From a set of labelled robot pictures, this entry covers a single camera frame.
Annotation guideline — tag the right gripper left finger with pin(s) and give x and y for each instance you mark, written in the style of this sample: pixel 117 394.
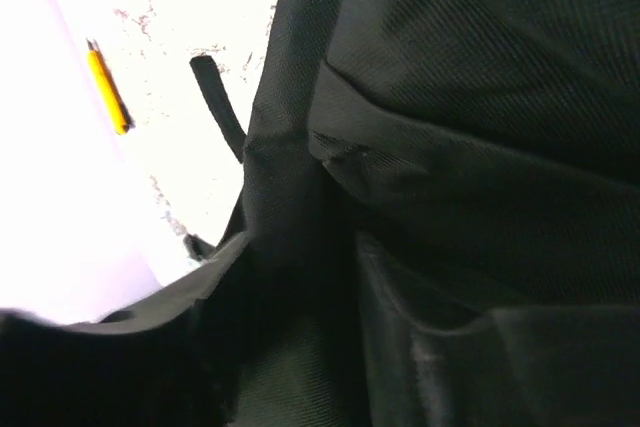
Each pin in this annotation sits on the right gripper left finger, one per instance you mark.
pixel 162 361

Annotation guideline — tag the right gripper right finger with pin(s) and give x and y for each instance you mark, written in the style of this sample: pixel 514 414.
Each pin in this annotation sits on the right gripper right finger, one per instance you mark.
pixel 437 356

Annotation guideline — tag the black student backpack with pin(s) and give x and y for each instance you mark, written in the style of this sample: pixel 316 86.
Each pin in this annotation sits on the black student backpack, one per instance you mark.
pixel 497 139

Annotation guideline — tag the orange utility knife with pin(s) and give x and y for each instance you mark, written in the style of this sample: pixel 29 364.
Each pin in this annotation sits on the orange utility knife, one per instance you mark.
pixel 116 110

